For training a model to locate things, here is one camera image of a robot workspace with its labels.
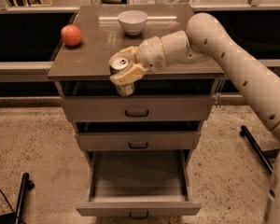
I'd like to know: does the grey drawer cabinet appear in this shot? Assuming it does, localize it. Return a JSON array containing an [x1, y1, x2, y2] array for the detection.
[[47, 4, 225, 166]]

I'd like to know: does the black left base leg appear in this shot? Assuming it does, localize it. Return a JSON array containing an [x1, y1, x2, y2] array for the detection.
[[0, 173, 35, 224]]

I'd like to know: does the black cable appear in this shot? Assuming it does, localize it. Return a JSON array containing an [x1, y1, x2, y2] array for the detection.
[[0, 178, 17, 217]]

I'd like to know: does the green soda can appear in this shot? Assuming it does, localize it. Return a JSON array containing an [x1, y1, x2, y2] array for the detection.
[[109, 55, 134, 96]]

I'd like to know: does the grey drawer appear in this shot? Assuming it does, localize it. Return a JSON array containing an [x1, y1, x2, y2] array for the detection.
[[77, 150, 201, 218], [76, 120, 201, 151], [62, 78, 215, 122]]

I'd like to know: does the black right base leg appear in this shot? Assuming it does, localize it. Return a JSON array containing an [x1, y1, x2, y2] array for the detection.
[[240, 125, 280, 174]]

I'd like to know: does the orange round fruit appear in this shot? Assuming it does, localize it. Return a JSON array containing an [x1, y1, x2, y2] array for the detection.
[[61, 24, 82, 47]]

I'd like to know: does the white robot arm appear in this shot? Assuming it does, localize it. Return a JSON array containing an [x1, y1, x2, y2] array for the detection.
[[109, 13, 280, 224]]

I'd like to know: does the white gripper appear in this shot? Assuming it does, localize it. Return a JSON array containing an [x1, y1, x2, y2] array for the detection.
[[109, 36, 167, 86]]

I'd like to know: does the top grey drawer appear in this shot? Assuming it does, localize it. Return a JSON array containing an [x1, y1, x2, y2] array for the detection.
[[62, 78, 215, 122]]

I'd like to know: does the bottom grey drawer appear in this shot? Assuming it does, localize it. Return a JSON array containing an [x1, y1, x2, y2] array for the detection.
[[77, 150, 201, 218]]

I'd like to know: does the black base leg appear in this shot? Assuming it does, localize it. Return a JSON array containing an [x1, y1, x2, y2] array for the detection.
[[240, 125, 280, 174], [0, 173, 35, 224]]

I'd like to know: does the white bowl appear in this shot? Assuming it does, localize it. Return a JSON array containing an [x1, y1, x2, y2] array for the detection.
[[118, 10, 147, 35]]

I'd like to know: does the middle grey drawer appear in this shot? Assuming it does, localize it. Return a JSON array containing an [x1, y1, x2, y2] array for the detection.
[[76, 120, 201, 151]]

